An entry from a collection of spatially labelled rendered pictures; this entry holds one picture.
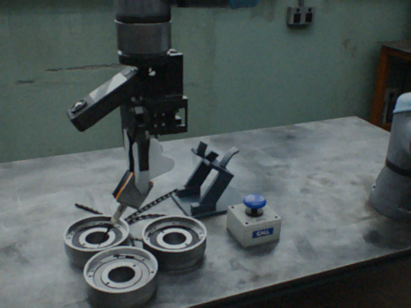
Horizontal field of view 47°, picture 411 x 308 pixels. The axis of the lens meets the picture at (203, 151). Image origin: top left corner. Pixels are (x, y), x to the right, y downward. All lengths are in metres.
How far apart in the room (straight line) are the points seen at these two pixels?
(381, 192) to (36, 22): 1.70
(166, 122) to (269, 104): 2.05
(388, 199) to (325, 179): 0.17
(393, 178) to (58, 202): 0.65
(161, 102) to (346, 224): 0.44
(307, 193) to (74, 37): 1.54
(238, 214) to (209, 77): 1.73
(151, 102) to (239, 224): 0.28
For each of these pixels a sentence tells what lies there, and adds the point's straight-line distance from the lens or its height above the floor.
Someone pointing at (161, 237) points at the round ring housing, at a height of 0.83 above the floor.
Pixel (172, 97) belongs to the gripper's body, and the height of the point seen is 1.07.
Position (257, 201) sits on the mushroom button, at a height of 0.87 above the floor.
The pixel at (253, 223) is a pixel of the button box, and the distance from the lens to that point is 0.80.
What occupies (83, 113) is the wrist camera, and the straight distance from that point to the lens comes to 0.65.
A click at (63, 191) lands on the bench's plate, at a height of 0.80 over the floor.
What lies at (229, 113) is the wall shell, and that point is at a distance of 2.61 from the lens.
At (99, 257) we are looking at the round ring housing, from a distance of 0.74.
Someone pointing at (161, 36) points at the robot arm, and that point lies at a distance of 0.63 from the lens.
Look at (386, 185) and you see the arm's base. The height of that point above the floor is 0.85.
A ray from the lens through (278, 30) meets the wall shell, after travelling 2.62.
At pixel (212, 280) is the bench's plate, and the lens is 0.75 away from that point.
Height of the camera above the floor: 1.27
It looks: 24 degrees down
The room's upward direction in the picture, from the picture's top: 1 degrees clockwise
